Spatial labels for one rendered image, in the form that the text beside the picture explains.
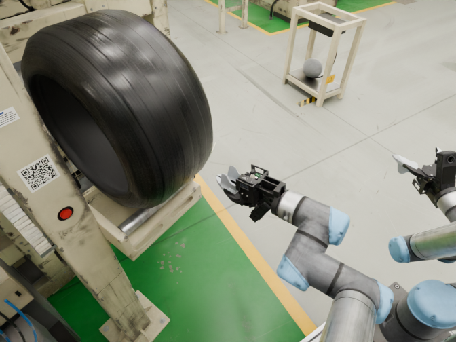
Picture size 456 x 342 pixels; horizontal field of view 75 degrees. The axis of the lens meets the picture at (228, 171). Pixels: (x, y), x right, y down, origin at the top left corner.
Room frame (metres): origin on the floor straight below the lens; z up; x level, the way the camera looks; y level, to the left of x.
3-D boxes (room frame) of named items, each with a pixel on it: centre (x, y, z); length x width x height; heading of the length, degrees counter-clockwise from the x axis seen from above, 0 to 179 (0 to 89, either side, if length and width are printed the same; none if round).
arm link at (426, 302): (0.30, -0.56, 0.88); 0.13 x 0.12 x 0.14; 96
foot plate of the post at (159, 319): (0.53, 0.50, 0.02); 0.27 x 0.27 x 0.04; 53
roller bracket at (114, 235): (0.61, 0.47, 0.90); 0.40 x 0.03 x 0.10; 53
